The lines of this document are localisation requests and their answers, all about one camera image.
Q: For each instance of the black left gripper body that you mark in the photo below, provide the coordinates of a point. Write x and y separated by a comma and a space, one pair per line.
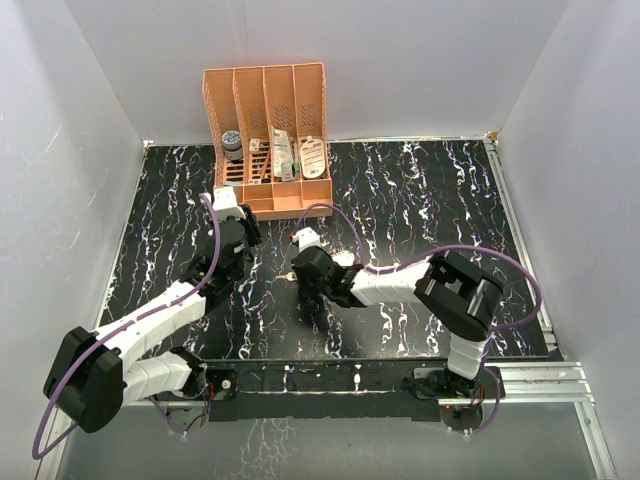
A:
250, 231

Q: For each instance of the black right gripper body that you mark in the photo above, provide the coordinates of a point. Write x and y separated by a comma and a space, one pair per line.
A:
317, 286

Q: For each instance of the metal keyring with spring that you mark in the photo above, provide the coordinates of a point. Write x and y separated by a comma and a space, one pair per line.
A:
344, 258

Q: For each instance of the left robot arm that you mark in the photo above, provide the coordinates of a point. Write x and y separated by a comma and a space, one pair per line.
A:
96, 373

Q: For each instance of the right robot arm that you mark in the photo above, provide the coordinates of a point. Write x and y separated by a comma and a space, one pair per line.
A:
461, 295

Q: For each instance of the white product packet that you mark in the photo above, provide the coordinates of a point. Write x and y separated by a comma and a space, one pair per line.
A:
282, 155

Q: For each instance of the small white card box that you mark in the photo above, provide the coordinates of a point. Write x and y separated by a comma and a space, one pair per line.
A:
254, 145

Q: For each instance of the grey round tin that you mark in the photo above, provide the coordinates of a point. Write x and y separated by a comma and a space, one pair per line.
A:
231, 141

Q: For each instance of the oval white blister pack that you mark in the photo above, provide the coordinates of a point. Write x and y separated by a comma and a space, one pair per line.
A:
312, 158

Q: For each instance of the orange plastic desk organizer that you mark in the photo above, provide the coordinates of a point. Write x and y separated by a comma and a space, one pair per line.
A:
268, 126

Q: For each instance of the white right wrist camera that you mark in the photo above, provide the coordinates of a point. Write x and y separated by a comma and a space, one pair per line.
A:
305, 238

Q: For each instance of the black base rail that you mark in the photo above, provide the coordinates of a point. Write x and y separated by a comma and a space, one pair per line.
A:
338, 389

